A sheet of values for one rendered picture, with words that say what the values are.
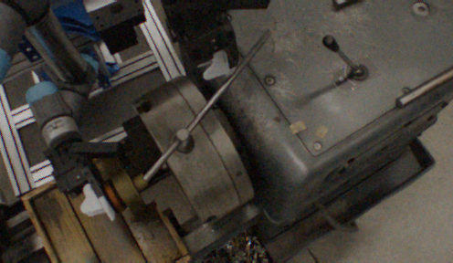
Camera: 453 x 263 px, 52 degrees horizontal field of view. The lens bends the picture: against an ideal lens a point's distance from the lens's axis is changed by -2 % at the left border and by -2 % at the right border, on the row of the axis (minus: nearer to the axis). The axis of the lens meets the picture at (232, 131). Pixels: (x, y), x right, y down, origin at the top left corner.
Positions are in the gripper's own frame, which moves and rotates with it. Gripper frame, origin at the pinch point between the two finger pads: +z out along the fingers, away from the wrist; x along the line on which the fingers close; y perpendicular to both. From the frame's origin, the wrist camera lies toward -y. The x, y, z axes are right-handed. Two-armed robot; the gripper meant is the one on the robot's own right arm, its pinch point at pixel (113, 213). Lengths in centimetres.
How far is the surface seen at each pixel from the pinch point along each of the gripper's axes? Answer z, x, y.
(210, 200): 9.9, 8.3, -18.5
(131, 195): -0.4, 3.0, -5.4
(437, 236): 53, -108, -101
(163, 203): 4.1, 2.5, -10.1
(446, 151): 24, -108, -130
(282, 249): 23, -54, -33
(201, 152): 2.6, 14.5, -21.3
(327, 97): 6, 17, -47
